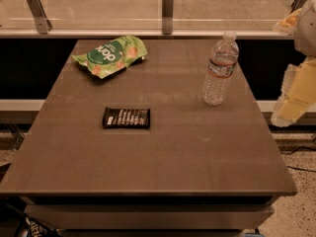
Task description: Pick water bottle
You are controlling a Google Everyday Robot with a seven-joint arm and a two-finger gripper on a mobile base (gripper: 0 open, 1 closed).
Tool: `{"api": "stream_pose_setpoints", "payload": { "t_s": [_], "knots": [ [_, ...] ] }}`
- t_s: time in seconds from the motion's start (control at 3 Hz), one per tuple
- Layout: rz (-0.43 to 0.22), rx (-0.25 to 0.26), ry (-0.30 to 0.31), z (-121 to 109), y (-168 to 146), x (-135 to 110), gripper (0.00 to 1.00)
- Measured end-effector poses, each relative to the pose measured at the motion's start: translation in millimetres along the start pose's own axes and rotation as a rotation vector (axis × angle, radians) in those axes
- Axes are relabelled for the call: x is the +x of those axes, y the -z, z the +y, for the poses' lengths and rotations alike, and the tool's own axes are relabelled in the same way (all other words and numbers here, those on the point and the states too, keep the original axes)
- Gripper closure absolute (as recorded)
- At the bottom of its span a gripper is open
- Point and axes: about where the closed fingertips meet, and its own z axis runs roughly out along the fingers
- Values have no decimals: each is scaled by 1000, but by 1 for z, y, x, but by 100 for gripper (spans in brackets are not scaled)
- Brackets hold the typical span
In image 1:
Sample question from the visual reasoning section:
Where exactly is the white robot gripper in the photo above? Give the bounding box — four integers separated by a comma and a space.
271, 0, 316, 127

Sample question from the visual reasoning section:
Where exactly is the clear plastic water bottle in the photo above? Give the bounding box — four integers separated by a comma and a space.
202, 32, 239, 106

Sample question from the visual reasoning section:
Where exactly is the brown table with drawers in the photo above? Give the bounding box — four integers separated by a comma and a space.
1, 39, 296, 236

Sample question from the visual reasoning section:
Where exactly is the green snack bag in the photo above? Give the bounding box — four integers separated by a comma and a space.
72, 36, 148, 79

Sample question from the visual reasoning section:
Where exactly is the glass railing panel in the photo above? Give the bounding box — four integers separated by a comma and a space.
0, 0, 294, 31

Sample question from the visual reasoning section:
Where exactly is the black chocolate bar wrapper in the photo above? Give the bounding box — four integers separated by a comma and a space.
103, 107, 150, 129

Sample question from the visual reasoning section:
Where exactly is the black floor cable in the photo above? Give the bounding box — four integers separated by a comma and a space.
279, 145, 316, 174

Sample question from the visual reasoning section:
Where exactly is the middle metal railing bracket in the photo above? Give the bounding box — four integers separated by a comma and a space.
162, 0, 174, 35

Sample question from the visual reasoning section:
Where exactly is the left metal railing bracket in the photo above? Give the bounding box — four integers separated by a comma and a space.
27, 0, 52, 35

